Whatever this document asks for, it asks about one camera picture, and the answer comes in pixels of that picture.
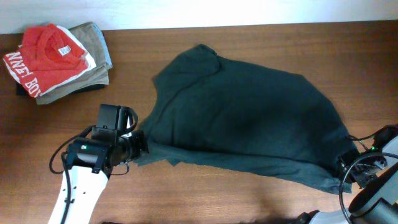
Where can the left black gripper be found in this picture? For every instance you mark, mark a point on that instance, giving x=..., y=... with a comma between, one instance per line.
x=142, y=146

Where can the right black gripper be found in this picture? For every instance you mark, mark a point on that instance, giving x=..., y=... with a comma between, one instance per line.
x=352, y=177

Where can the dark green t-shirt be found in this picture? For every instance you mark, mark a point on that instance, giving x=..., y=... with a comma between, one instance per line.
x=235, y=115

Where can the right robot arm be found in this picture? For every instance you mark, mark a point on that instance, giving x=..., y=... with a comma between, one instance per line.
x=377, y=202

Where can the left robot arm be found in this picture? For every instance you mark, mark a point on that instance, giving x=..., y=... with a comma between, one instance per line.
x=88, y=164

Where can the light blue folded garment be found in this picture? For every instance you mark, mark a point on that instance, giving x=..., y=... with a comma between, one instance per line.
x=104, y=46

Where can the khaki folded garment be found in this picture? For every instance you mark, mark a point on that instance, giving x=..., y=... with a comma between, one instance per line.
x=97, y=72

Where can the black folded garment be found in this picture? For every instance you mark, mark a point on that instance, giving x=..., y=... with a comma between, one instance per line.
x=21, y=91

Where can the red folded t-shirt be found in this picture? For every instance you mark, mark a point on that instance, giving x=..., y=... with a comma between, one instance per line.
x=48, y=57

